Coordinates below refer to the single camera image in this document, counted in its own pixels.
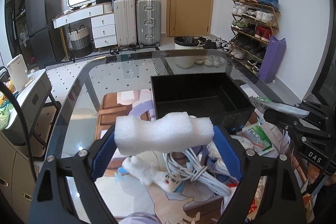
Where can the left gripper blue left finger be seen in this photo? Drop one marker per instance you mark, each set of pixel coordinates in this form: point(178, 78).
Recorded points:
point(101, 152)

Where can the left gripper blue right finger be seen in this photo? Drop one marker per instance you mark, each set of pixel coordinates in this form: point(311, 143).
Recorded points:
point(226, 147)

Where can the green white wipes pack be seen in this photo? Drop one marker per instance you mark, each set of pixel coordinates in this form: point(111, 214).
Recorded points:
point(258, 138)
point(263, 104)

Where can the white plush toy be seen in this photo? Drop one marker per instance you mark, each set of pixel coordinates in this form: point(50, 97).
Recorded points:
point(148, 174)

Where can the white foam block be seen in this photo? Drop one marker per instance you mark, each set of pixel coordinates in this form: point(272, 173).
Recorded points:
point(175, 132)

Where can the red white balloon glue bag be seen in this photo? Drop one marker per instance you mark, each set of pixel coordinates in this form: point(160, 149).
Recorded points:
point(287, 211)

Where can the anime print table mat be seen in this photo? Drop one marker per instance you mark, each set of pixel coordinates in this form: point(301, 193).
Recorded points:
point(210, 194)

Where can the black cardboard box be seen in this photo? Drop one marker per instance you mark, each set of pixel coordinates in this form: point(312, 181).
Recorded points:
point(213, 95)

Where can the grey side cabinet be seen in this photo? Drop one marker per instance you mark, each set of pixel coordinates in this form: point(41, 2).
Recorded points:
point(32, 99)

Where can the purple bag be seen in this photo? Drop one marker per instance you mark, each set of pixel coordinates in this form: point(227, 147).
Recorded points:
point(272, 59)

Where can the woven laundry basket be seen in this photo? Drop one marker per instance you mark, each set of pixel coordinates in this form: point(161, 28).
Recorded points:
point(80, 41)

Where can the white trash bin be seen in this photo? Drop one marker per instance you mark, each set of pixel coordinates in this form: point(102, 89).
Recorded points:
point(185, 45)

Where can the white electric kettle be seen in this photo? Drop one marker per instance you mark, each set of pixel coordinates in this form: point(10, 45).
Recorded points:
point(18, 72)

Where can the shoe rack with shoes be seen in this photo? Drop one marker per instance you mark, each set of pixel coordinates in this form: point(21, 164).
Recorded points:
point(254, 23)

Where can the white drawer desk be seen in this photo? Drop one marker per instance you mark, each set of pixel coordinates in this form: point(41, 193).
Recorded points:
point(99, 19)

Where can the white suitcase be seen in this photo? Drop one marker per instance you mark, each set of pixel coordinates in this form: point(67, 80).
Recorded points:
point(125, 22)

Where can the silver suitcase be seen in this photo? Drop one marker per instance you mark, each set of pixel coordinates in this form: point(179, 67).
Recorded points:
point(148, 17)

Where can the black refrigerator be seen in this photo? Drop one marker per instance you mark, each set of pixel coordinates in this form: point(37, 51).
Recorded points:
point(45, 40)

